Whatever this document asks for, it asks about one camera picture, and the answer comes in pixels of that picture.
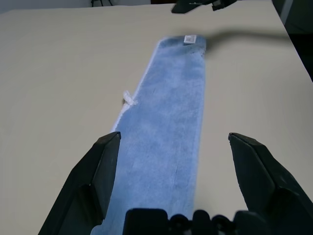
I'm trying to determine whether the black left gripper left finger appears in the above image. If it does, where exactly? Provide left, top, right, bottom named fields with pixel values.
left=38, top=131, right=122, bottom=235

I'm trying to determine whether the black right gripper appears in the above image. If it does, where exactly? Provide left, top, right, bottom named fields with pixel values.
left=171, top=0, right=237, bottom=14

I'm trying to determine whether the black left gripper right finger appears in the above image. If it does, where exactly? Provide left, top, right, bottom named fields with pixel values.
left=228, top=133, right=313, bottom=235

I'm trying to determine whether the light blue terry towel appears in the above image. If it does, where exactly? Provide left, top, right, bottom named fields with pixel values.
left=90, top=34, right=207, bottom=235

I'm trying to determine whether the black tripod stand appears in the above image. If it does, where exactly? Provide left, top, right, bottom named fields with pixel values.
left=90, top=0, right=113, bottom=7

